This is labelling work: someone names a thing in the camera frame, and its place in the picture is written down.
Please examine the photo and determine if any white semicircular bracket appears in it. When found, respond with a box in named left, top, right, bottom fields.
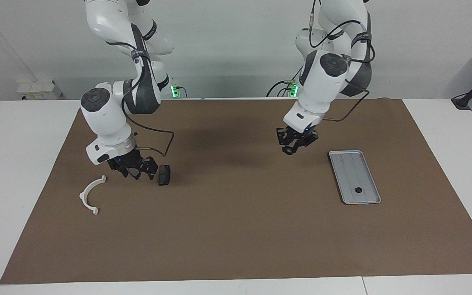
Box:
left=79, top=175, right=107, bottom=216

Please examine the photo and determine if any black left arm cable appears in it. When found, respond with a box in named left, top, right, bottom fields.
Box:
left=309, top=0, right=376, bottom=123

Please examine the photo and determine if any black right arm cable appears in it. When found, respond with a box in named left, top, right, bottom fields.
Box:
left=105, top=39, right=175, bottom=159

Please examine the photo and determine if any silver metal tray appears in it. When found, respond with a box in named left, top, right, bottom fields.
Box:
left=328, top=150, right=382, bottom=205

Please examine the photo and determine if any black left base cable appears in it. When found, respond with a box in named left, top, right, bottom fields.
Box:
left=265, top=78, right=302, bottom=98

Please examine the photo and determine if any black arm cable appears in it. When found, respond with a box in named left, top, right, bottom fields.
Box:
left=309, top=0, right=376, bottom=123
left=105, top=39, right=175, bottom=159

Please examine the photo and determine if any brown table mat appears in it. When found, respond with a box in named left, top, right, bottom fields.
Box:
left=0, top=98, right=472, bottom=285

